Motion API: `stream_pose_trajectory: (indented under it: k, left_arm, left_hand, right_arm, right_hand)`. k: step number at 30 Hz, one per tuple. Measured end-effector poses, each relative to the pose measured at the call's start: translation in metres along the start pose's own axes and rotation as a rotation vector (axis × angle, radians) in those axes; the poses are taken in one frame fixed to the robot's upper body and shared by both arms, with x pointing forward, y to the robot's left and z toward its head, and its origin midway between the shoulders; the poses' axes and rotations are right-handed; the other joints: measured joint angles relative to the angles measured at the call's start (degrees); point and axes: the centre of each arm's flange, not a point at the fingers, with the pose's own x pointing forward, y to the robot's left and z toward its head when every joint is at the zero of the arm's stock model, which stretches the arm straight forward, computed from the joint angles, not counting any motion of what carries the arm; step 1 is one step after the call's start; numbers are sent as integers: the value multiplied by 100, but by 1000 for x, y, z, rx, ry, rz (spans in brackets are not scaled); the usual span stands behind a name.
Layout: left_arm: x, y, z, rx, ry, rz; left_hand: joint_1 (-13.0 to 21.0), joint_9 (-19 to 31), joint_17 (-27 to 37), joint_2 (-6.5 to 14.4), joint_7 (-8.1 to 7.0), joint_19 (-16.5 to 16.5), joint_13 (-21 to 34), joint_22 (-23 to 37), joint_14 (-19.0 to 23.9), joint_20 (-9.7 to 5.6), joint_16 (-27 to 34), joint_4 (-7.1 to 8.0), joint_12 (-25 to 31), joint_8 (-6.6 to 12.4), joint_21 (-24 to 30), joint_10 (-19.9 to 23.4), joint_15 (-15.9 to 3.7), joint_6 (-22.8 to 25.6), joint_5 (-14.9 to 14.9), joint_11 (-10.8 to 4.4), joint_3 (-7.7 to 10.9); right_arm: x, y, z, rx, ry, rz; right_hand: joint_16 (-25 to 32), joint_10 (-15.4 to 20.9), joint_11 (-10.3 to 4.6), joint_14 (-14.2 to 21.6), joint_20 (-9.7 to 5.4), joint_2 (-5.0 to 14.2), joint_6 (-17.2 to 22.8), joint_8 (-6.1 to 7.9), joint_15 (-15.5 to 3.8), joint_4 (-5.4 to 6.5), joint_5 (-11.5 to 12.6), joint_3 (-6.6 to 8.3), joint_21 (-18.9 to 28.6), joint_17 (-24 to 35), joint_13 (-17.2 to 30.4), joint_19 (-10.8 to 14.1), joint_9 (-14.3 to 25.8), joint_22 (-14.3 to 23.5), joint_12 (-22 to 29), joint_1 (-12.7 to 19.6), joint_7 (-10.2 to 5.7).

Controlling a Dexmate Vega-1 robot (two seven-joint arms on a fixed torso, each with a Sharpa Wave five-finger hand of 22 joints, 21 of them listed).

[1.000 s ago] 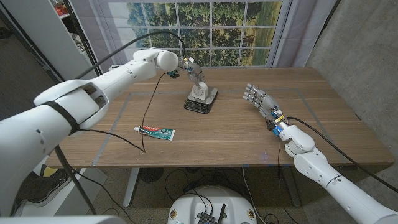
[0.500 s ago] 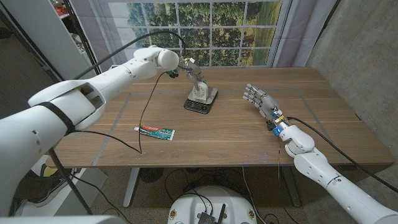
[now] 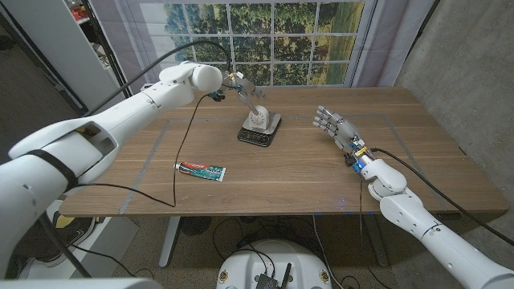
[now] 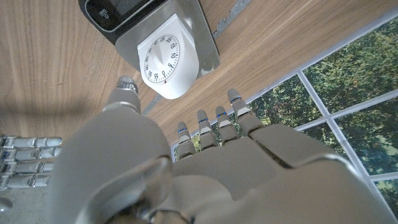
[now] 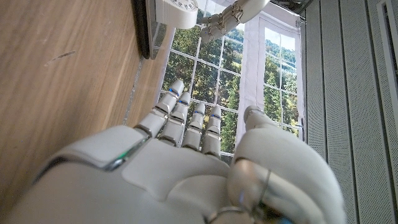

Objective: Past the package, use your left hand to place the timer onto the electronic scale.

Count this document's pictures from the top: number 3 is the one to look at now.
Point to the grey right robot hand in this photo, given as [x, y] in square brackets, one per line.
[341, 128]

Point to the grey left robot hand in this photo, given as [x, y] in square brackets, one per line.
[243, 86]

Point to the white round kitchen timer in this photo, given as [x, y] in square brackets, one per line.
[259, 119]

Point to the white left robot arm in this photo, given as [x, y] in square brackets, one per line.
[60, 152]

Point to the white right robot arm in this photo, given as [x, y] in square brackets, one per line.
[421, 225]

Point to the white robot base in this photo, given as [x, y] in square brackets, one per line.
[245, 265]

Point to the silver black electronic scale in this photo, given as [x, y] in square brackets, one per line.
[257, 138]

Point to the green red toothpaste package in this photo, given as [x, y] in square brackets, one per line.
[205, 172]

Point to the printed window backdrop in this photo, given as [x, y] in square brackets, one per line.
[301, 40]

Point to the grey table leg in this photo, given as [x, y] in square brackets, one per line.
[375, 241]
[168, 245]

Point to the black round floor fan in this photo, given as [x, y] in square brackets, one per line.
[194, 225]

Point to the black electronics module with antenna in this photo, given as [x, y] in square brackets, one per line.
[265, 282]

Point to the white cabinet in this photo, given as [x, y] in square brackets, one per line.
[68, 52]

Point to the white floor box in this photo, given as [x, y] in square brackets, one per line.
[116, 241]

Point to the black shoe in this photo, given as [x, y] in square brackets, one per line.
[76, 233]

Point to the yellow paper piece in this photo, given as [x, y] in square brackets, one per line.
[64, 221]

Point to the black backdrop frame pole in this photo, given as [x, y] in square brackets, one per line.
[109, 56]
[423, 26]

